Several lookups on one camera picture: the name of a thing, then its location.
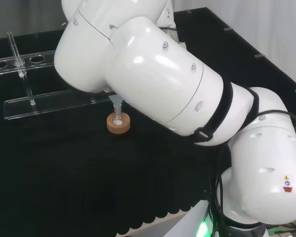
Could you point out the clear weighing funnel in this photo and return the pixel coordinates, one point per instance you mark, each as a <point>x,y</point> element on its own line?
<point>115,102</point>

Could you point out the clear acrylic funnel stand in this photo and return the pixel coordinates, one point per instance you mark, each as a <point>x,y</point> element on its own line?
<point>51,103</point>

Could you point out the clear round-bottom flask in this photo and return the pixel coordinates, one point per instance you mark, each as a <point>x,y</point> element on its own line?
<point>118,119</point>

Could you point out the black bench cloth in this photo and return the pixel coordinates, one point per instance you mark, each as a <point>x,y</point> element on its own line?
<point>64,172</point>

